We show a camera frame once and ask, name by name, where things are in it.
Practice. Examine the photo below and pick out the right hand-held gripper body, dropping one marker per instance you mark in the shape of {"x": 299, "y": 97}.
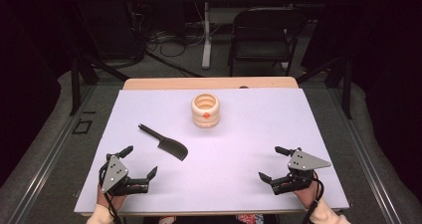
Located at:
{"x": 303, "y": 162}

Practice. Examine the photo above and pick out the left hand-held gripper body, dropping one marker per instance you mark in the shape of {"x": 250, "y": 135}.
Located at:
{"x": 114, "y": 174}

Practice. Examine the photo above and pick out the black plastic knife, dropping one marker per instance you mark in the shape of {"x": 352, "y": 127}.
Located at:
{"x": 172, "y": 149}

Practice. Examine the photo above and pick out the cream ribbed utensil holder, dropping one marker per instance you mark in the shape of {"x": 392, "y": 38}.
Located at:
{"x": 205, "y": 116}

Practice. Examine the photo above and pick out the person's left hand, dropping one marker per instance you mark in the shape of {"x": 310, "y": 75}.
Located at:
{"x": 103, "y": 199}

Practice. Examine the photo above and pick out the person's right hand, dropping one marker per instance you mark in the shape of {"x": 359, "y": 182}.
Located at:
{"x": 307, "y": 195}

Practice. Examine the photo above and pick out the white table mat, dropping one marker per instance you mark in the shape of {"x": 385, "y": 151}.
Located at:
{"x": 225, "y": 171}

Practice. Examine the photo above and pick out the person's patterned lap clothing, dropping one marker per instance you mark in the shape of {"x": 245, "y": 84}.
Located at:
{"x": 249, "y": 218}

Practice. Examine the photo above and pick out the wooden table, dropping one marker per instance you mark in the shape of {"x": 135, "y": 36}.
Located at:
{"x": 199, "y": 83}

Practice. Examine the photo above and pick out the black folding chair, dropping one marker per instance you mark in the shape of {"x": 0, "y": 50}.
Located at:
{"x": 262, "y": 44}

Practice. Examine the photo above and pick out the white-legged background desk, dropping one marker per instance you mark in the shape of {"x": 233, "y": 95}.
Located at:
{"x": 207, "y": 38}

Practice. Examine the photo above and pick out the black metal frame stand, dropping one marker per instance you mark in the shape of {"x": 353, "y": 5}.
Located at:
{"x": 346, "y": 84}
{"x": 75, "y": 84}

